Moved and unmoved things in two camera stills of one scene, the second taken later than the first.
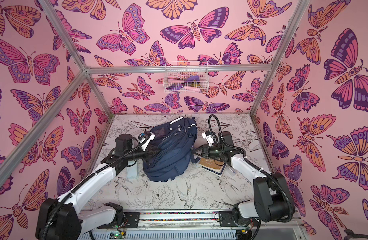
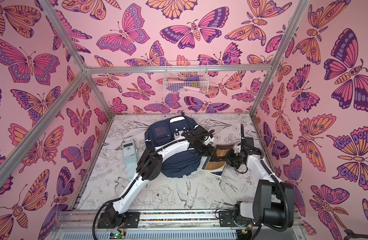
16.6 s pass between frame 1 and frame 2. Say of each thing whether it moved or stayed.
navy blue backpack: moved
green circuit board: stayed
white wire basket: stayed
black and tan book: moved
